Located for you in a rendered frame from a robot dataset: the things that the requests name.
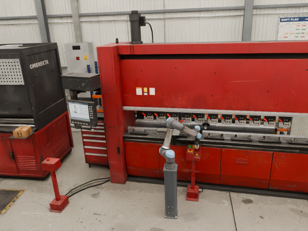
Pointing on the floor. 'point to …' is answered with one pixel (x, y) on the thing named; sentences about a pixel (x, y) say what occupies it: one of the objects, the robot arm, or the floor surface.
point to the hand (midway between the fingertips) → (196, 148)
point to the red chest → (95, 144)
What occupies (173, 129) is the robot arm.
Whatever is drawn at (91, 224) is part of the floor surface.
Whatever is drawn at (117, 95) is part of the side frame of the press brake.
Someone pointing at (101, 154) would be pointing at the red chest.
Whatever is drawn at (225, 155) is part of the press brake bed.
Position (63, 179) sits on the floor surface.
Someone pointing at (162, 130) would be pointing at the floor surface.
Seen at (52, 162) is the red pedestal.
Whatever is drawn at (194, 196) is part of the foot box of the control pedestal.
